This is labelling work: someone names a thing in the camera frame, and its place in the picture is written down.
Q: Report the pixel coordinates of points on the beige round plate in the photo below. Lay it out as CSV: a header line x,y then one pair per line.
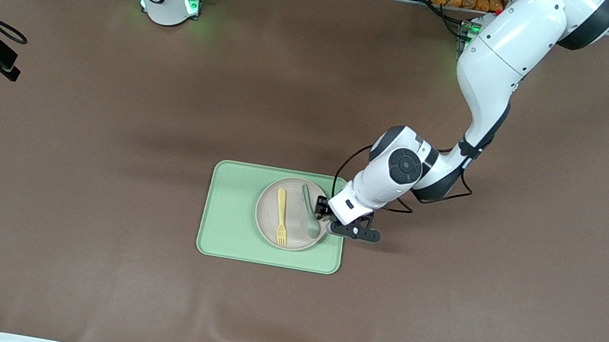
x,y
266,214

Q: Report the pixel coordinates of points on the pale green plastic spoon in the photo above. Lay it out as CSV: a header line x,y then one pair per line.
x,y
312,228

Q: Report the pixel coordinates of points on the light green rectangular tray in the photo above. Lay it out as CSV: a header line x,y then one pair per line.
x,y
227,226

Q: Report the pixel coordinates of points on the yellow plastic fork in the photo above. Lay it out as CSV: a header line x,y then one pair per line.
x,y
282,210

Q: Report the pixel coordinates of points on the brown table mat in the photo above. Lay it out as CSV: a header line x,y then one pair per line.
x,y
91,191

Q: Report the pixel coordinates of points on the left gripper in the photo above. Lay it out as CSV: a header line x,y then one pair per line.
x,y
322,206

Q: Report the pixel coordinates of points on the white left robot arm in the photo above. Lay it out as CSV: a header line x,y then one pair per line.
x,y
503,56

